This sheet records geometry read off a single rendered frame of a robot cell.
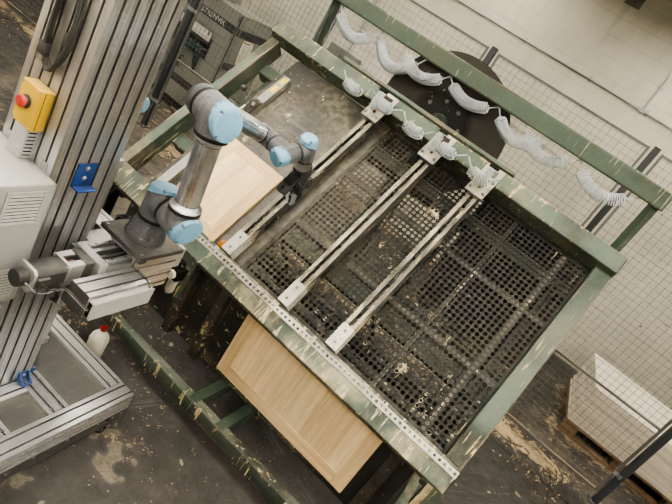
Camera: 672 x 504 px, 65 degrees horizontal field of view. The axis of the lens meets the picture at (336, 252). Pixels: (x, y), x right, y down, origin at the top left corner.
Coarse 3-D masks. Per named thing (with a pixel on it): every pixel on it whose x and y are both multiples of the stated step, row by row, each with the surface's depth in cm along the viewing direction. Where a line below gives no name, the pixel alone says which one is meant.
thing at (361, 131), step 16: (368, 112) 273; (368, 128) 274; (336, 144) 270; (352, 144) 272; (320, 160) 266; (336, 160) 269; (320, 176) 267; (304, 192) 264; (272, 208) 258; (288, 208) 262; (256, 224) 256; (240, 240) 249
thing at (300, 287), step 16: (432, 144) 253; (448, 144) 264; (432, 160) 260; (416, 176) 261; (400, 192) 258; (384, 208) 254; (368, 224) 251; (352, 240) 248; (320, 256) 245; (336, 256) 244; (304, 272) 242; (320, 272) 241; (288, 288) 238; (304, 288) 238; (288, 304) 235
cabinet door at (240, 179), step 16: (240, 144) 278; (224, 160) 274; (240, 160) 274; (256, 160) 274; (224, 176) 270; (240, 176) 270; (256, 176) 270; (272, 176) 269; (208, 192) 267; (224, 192) 266; (240, 192) 266; (256, 192) 266; (208, 208) 263; (224, 208) 263; (240, 208) 262; (208, 224) 259; (224, 224) 259
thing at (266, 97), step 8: (280, 80) 292; (288, 80) 292; (280, 88) 290; (264, 96) 288; (272, 96) 289; (264, 104) 288; (256, 112) 287; (184, 160) 272; (176, 168) 270; (184, 168) 271; (160, 176) 268; (168, 176) 268; (176, 176) 270
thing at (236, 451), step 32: (160, 288) 298; (192, 288) 281; (192, 320) 290; (224, 320) 280; (192, 352) 285; (224, 352) 282; (192, 416) 265; (448, 416) 275; (224, 448) 258; (384, 448) 245; (256, 480) 251; (352, 480) 255; (384, 480) 240; (416, 480) 306
